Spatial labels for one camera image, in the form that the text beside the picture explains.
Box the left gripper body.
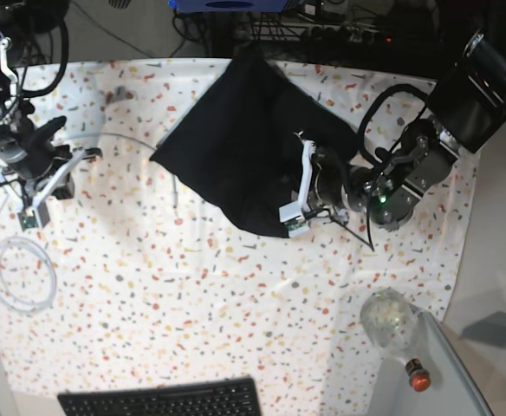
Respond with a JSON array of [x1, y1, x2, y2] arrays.
[[308, 147, 366, 217]]

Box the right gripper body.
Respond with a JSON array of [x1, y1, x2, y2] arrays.
[[0, 116, 73, 195]]

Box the black t-shirt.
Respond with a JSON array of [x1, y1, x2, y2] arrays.
[[150, 46, 359, 238]]

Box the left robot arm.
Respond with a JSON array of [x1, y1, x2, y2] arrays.
[[279, 30, 506, 237]]

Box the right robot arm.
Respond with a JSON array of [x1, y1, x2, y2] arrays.
[[0, 1, 102, 230]]

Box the terrazzo patterned tablecloth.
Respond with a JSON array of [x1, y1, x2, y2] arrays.
[[0, 58, 478, 415]]

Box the clear plastic bottle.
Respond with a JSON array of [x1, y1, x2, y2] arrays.
[[360, 289, 431, 393]]

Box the black power strip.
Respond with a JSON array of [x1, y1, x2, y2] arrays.
[[306, 26, 395, 46]]

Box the black computer keyboard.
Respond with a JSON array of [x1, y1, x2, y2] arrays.
[[57, 377, 262, 416]]

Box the frosted glass panel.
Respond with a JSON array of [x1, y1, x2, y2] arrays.
[[416, 312, 492, 416]]

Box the white coiled cable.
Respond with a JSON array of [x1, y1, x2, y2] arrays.
[[0, 132, 180, 315]]

